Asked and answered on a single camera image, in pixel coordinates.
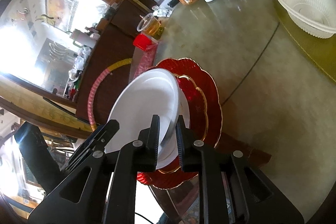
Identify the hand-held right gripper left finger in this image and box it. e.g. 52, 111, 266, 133
28, 114, 161, 224

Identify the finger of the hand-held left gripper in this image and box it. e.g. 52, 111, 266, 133
91, 120, 120, 148
60, 132, 104, 172

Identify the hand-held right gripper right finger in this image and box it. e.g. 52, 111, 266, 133
175, 114, 305, 224

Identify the red gold-rimmed scalloped plate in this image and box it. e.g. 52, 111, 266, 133
136, 57, 223, 190
159, 74, 208, 174

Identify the cream ribbed plastic bowl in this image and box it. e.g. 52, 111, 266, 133
275, 0, 336, 39

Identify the pink and yellow hoop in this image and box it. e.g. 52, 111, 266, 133
88, 57, 133, 131

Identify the red paper packet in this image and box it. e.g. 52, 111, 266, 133
231, 139, 272, 169

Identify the dark wooden sideboard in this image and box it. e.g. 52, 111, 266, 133
76, 0, 168, 132

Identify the red bottle cap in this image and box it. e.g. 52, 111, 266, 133
133, 33, 153, 52

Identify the clear plastic cup of tea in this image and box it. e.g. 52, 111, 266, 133
138, 13, 164, 39

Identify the crumpled clear plastic wrapper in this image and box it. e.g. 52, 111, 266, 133
152, 5, 172, 17

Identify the framed painting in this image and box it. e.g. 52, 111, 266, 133
45, 0, 79, 33

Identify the yellow round glass turntable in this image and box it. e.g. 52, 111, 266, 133
273, 0, 336, 85

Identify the white tumbler with handle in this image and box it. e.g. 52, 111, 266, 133
70, 28, 92, 47

